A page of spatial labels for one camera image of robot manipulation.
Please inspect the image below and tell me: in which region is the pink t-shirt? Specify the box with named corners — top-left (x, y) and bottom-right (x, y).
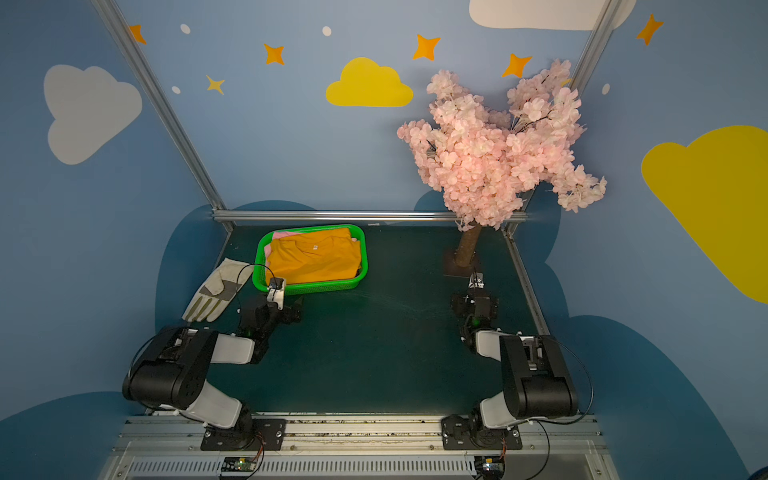
top-left (263, 228), bottom-right (351, 259)

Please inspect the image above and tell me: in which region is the mustard yellow t-shirt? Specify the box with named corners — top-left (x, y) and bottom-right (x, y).
top-left (263, 231), bottom-right (362, 285)

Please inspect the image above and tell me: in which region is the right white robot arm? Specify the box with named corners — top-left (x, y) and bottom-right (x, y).
top-left (442, 287), bottom-right (578, 449)

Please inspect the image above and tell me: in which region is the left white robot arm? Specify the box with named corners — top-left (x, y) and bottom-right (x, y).
top-left (122, 297), bottom-right (303, 451)

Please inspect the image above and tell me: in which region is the pink artificial blossom tree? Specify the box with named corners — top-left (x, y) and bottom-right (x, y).
top-left (397, 60), bottom-right (607, 276)

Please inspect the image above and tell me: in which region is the left circuit board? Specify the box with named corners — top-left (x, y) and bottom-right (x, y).
top-left (221, 457), bottom-right (258, 474)

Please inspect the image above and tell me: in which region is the circuit board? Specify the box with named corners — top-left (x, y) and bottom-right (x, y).
top-left (473, 456), bottom-right (505, 480)
top-left (221, 457), bottom-right (258, 474)

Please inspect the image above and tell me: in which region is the right circuit board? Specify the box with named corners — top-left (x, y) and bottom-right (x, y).
top-left (473, 456), bottom-right (505, 480)

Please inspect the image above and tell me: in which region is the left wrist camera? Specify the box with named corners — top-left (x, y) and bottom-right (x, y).
top-left (266, 277), bottom-right (286, 311)

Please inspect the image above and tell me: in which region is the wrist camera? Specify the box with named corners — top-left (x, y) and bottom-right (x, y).
top-left (266, 277), bottom-right (286, 311)
top-left (468, 272), bottom-right (484, 290)

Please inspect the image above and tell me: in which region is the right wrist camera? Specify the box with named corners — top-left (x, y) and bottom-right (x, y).
top-left (468, 272), bottom-right (484, 290)

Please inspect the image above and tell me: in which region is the back aluminium frame bar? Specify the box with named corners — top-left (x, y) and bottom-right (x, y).
top-left (212, 208), bottom-right (529, 223)

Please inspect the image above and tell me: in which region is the left aluminium frame post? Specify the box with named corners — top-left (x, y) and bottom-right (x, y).
top-left (91, 0), bottom-right (227, 216)

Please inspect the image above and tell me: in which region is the aluminium frame post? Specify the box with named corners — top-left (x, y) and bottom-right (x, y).
top-left (91, 0), bottom-right (227, 216)
top-left (503, 0), bottom-right (625, 238)

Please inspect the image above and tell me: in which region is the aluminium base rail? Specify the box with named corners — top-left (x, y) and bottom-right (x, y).
top-left (100, 413), bottom-right (619, 479)

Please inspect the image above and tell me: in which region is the right aluminium frame post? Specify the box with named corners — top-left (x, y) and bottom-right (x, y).
top-left (503, 0), bottom-right (625, 238)

